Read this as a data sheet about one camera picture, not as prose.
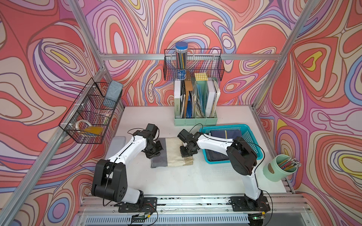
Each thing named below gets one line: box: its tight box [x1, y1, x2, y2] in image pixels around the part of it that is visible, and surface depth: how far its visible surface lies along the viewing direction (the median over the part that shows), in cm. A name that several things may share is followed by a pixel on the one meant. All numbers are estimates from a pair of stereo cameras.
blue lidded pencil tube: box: [175, 41, 189, 81], surface depth 77 cm
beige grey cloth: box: [150, 137, 194, 168], surface depth 90 cm
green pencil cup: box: [262, 154, 298, 183], surface depth 76 cm
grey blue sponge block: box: [103, 80, 124, 109], surface depth 82 cm
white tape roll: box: [75, 119, 93, 132], surface depth 69 cm
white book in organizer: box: [205, 80, 217, 118], surface depth 100 cm
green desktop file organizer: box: [173, 79, 219, 127], surface depth 101 cm
